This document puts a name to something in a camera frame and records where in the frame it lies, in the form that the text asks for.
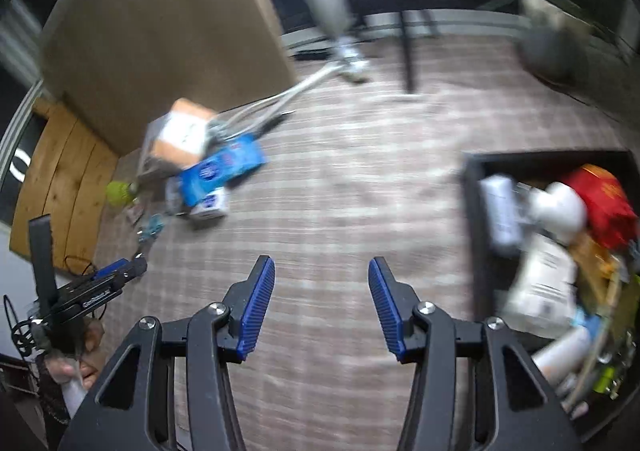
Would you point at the white tube bottle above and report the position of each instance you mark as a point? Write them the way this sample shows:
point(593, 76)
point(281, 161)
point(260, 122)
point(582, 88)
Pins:
point(562, 353)

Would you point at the orange parcel with white label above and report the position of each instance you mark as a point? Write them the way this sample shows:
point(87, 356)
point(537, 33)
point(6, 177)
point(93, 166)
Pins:
point(182, 131)

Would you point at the white packet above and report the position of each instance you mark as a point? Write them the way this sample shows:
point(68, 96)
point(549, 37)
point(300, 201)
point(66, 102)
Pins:
point(542, 286)

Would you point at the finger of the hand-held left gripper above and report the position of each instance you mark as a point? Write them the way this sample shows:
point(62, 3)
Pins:
point(135, 268)

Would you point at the person's left hand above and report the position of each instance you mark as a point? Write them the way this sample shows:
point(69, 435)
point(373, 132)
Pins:
point(89, 375)

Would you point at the white crumpled object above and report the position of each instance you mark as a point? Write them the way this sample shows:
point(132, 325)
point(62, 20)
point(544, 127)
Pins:
point(352, 61)

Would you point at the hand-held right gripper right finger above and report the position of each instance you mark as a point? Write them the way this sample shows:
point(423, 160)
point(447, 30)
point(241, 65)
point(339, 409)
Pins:
point(385, 311)

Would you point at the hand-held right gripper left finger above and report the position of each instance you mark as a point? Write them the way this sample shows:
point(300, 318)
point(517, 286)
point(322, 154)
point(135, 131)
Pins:
point(257, 311)

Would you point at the white round bottle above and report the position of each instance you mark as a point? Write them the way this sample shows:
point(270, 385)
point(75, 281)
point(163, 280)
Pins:
point(557, 211)

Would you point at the white grey box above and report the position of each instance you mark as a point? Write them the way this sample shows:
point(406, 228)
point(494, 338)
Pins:
point(500, 216)

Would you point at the small white box blue print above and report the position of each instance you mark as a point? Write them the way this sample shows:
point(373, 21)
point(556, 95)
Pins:
point(212, 208)

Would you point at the black storage box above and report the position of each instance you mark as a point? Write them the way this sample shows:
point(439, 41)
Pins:
point(472, 231)

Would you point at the small teal object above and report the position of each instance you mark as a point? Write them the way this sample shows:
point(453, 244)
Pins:
point(150, 228)

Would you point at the large cardboard box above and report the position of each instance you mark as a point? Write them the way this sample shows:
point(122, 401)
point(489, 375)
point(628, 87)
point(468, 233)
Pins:
point(165, 26)

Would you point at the blue wet wipes pack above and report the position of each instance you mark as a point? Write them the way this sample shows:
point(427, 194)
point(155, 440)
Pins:
point(225, 166)

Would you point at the red bag with yellow print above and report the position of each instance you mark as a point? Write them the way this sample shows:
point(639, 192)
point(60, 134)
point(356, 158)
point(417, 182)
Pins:
point(602, 206)

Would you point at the lime green packet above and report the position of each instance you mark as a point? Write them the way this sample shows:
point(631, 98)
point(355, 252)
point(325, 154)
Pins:
point(119, 193)

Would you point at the orange wooden board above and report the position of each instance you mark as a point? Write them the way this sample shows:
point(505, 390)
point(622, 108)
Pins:
point(60, 171)

